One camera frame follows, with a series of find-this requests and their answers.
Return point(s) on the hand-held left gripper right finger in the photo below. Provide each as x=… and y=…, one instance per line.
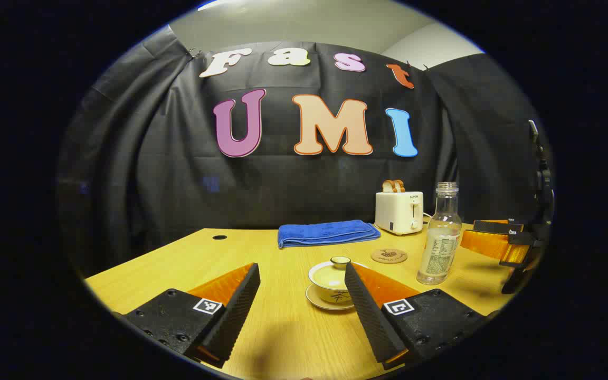
x=370, y=316

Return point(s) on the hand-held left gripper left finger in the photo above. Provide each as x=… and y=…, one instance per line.
x=238, y=306

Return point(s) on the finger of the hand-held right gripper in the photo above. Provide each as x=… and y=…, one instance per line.
x=494, y=245

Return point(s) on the white ceramic teacup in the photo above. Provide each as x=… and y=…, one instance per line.
x=330, y=296

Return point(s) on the clear plastic water bottle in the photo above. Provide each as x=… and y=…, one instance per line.
x=440, y=248

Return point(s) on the white ceramic teacup lid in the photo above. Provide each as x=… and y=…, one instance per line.
x=325, y=275

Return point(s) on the round cork coaster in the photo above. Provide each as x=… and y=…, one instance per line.
x=389, y=256

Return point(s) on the white ceramic saucer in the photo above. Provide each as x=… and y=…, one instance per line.
x=315, y=302

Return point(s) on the folded blue towel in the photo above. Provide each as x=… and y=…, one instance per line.
x=325, y=233

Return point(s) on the white toaster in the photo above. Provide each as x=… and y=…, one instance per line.
x=396, y=214

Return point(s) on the toasted bread slice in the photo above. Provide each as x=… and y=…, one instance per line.
x=399, y=186
x=387, y=186

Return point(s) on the black backdrop cloth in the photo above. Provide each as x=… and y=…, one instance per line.
x=177, y=179

